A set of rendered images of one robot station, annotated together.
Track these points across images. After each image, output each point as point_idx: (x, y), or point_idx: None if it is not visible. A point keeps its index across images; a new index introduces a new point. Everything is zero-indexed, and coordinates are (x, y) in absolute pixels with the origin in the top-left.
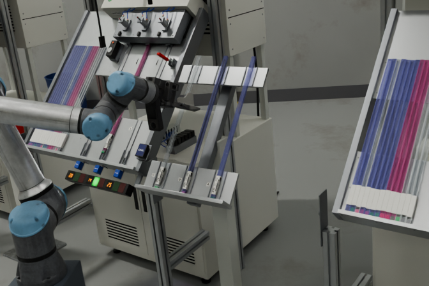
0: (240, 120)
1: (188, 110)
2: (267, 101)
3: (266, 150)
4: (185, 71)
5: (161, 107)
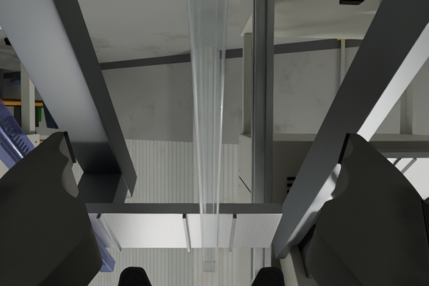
0: (279, 29)
1: (27, 175)
2: (242, 57)
3: None
4: (256, 237)
5: (363, 182)
